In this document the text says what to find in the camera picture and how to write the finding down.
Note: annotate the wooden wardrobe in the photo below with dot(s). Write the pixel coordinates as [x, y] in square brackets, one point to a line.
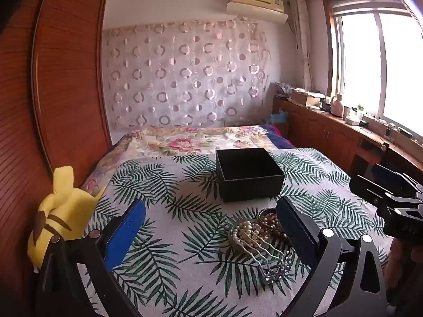
[49, 105]

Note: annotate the white window curtain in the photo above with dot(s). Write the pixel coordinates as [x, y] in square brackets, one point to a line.
[302, 39]

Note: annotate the person's right hand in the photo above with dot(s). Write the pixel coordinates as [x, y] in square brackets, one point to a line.
[396, 264]

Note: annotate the wall air conditioner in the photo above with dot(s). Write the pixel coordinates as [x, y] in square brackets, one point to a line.
[256, 5]

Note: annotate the pink bottle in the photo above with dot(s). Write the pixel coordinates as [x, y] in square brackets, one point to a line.
[337, 105]

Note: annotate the black square box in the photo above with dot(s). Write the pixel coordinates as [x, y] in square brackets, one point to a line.
[248, 175]

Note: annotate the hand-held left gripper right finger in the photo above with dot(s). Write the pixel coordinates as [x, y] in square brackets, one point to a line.
[295, 231]

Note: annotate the cardboard box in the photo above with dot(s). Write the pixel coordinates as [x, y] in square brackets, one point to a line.
[305, 98]

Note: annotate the white jar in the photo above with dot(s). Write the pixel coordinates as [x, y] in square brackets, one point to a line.
[347, 112]

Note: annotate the window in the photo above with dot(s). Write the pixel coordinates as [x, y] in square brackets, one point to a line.
[373, 66]

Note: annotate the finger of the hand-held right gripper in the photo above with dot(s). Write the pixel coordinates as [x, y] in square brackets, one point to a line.
[366, 190]
[386, 175]

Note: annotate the patterned cloth bag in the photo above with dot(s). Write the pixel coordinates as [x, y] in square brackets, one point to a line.
[283, 89]

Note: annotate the rhinestone hair clip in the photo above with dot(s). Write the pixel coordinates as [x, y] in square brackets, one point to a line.
[276, 272]

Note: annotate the wooden cabinet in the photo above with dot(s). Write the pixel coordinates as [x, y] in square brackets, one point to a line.
[324, 135]

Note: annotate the circle patterned curtain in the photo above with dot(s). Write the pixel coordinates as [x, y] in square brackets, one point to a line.
[185, 76]

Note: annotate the yellow plush toy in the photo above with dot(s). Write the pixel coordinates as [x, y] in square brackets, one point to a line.
[62, 204]

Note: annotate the blue plastic bag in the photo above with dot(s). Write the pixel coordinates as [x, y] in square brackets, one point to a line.
[278, 118]

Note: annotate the palm leaf bed sheet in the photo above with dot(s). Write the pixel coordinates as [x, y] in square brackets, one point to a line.
[198, 237]

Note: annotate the silver hair comb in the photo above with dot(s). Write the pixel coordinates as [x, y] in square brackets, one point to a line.
[264, 254]

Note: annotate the dark blue blanket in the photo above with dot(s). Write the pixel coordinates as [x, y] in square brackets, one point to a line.
[279, 137]

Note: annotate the floral blanket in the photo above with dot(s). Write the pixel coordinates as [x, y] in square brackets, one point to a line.
[172, 143]

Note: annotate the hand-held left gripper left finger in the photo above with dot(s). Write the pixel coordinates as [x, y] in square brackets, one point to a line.
[127, 231]

